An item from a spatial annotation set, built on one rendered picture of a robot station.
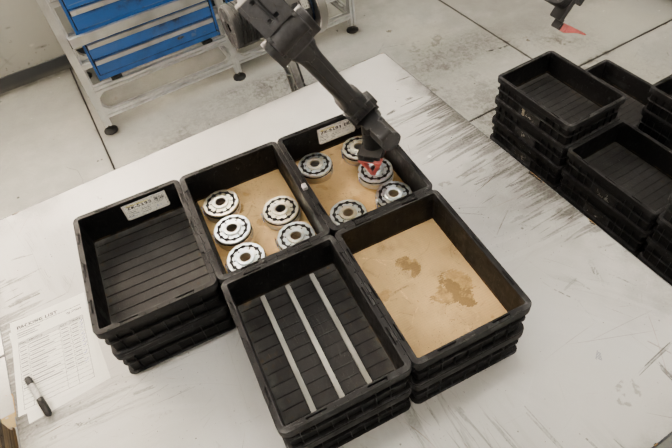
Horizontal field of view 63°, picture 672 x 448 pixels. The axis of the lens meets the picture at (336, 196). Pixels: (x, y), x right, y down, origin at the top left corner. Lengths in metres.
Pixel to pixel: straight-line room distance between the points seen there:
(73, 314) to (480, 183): 1.27
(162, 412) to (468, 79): 2.52
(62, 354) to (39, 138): 2.17
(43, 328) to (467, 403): 1.16
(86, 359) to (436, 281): 0.95
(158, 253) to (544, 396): 1.05
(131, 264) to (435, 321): 0.83
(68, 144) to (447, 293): 2.64
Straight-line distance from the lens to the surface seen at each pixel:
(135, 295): 1.55
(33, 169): 3.51
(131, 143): 3.36
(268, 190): 1.65
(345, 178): 1.64
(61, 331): 1.75
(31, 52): 4.16
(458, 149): 1.90
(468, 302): 1.38
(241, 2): 1.10
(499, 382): 1.44
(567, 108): 2.45
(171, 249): 1.60
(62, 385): 1.66
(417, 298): 1.38
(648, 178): 2.41
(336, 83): 1.26
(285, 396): 1.30
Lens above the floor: 2.01
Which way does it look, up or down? 48 degrees down
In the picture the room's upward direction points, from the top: 9 degrees counter-clockwise
